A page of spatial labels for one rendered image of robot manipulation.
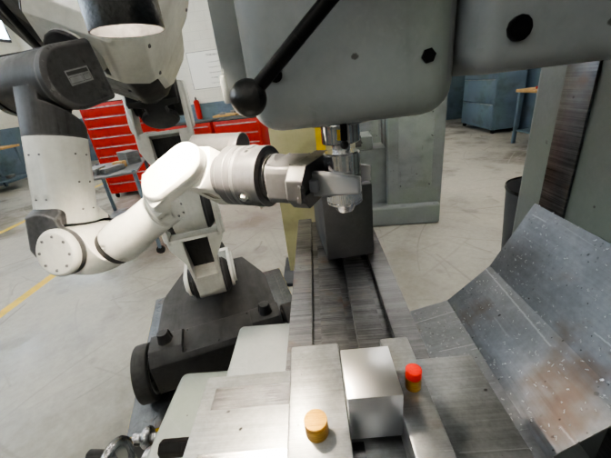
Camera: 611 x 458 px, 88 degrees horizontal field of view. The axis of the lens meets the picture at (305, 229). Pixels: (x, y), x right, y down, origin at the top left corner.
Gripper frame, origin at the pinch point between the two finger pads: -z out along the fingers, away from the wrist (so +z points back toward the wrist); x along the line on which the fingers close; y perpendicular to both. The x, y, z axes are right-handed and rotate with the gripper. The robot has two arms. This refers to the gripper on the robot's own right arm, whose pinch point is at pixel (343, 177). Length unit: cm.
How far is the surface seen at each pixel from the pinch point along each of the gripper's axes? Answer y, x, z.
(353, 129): -6.3, -1.3, -1.9
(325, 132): -6.2, -2.1, 1.2
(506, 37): -13.4, -6.4, -15.7
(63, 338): 127, 38, 213
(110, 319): 126, 62, 198
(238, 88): -11.9, -16.0, 2.9
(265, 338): 37.7, 4.0, 20.9
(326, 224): 19.6, 25.7, 13.1
